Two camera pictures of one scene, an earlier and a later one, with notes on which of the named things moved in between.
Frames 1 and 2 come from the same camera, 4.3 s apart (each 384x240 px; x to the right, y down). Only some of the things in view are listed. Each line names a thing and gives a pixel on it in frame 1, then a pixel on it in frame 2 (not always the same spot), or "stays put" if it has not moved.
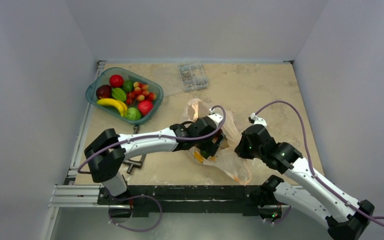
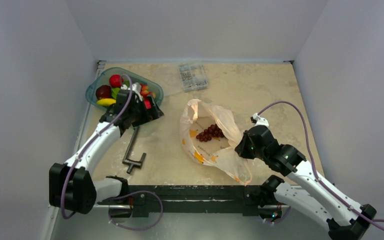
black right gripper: [242, 148] stays put
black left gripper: [210, 146] to [149, 114]
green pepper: [118, 94] stays put
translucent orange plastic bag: [226, 158] stays put
